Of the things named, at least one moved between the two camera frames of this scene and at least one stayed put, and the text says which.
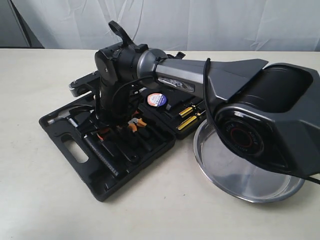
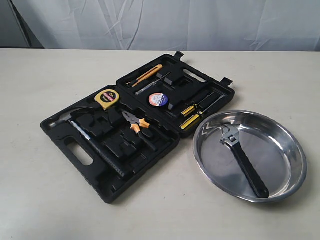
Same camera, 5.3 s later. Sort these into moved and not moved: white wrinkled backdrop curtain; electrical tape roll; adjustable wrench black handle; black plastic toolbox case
Moved: adjustable wrench black handle
Not moved: white wrinkled backdrop curtain; black plastic toolbox case; electrical tape roll
